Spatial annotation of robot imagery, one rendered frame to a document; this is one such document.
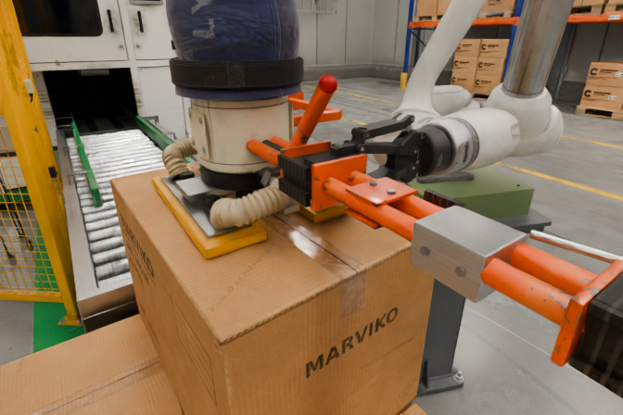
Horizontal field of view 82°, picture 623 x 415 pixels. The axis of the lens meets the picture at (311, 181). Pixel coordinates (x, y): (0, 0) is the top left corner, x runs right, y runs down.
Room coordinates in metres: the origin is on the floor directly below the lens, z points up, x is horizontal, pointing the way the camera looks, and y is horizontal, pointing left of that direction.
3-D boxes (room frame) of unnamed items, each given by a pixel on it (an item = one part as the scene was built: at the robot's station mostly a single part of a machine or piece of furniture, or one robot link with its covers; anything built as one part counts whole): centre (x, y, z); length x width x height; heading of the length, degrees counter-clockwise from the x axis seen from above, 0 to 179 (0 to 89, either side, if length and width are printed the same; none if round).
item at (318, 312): (0.65, 0.12, 0.74); 0.60 x 0.40 x 0.40; 38
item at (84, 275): (1.74, 1.26, 0.50); 2.31 x 0.05 x 0.19; 35
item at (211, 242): (0.60, 0.21, 0.97); 0.34 x 0.10 x 0.05; 34
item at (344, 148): (0.46, -0.05, 1.12); 0.05 x 0.01 x 0.03; 124
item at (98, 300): (0.96, 0.33, 0.58); 0.70 x 0.03 x 0.06; 125
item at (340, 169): (0.45, -0.01, 1.08); 0.10 x 0.08 x 0.06; 124
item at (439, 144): (0.53, -0.16, 1.08); 0.09 x 0.07 x 0.08; 124
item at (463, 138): (0.57, -0.22, 1.08); 0.09 x 0.06 x 0.09; 34
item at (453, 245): (0.27, -0.14, 1.07); 0.07 x 0.07 x 0.04; 34
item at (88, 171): (2.06, 1.41, 0.60); 1.60 x 0.10 x 0.09; 35
